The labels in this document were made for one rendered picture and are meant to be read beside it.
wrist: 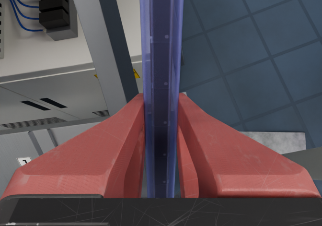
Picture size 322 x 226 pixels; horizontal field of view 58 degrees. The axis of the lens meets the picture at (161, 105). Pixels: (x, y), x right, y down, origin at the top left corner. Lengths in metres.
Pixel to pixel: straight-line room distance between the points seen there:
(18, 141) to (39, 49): 0.33
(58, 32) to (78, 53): 0.05
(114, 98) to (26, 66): 0.40
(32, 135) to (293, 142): 0.98
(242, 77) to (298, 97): 0.22
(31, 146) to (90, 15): 0.16
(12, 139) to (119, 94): 0.14
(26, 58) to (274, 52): 0.92
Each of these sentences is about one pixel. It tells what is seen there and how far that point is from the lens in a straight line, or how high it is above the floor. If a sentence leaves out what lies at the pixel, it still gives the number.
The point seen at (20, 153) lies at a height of 0.83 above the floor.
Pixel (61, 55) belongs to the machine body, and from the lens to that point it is 0.61.
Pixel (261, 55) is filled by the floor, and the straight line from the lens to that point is 1.23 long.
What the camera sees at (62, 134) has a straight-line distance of 0.32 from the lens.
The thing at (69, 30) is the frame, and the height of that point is 0.65.
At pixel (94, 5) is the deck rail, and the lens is 0.24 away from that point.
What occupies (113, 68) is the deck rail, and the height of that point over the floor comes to 0.90.
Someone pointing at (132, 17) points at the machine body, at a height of 0.62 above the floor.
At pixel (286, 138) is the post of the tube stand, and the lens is 1.16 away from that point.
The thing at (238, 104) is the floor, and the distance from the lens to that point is 1.16.
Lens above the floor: 1.13
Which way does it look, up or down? 75 degrees down
